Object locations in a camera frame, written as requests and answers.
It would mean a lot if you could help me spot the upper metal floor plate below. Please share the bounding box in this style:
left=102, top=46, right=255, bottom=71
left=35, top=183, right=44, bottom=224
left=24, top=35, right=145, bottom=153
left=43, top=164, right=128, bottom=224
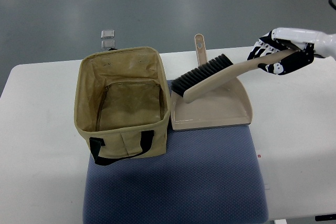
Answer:
left=101, top=29, right=114, bottom=39

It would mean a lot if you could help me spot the black table bracket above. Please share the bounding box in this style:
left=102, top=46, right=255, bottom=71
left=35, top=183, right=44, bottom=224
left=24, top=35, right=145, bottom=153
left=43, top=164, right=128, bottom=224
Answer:
left=314, top=214, right=336, bottom=221

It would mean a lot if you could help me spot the blue grey cushion mat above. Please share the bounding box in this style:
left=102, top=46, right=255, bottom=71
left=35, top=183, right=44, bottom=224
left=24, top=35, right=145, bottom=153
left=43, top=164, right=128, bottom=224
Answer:
left=82, top=79, right=269, bottom=224

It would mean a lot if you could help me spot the pink hand broom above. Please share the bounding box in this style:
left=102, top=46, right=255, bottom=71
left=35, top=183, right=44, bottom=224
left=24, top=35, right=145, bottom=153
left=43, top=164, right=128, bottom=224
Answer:
left=171, top=49, right=296, bottom=103

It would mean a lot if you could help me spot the yellow fabric bag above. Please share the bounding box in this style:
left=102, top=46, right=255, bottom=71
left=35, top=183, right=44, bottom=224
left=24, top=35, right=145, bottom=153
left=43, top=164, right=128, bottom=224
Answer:
left=74, top=47, right=171, bottom=166

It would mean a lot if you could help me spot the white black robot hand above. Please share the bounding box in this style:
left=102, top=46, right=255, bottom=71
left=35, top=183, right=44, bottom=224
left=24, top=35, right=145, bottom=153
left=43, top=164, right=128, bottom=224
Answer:
left=247, top=27, right=335, bottom=76

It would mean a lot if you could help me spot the dark shoe at right edge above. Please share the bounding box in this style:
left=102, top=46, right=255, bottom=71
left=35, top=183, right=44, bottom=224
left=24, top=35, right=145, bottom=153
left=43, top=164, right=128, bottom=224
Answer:
left=328, top=0, right=336, bottom=10

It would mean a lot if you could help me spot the pink dustpan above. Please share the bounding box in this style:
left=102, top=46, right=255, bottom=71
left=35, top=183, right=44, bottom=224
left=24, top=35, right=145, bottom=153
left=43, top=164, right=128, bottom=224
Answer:
left=171, top=34, right=254, bottom=132

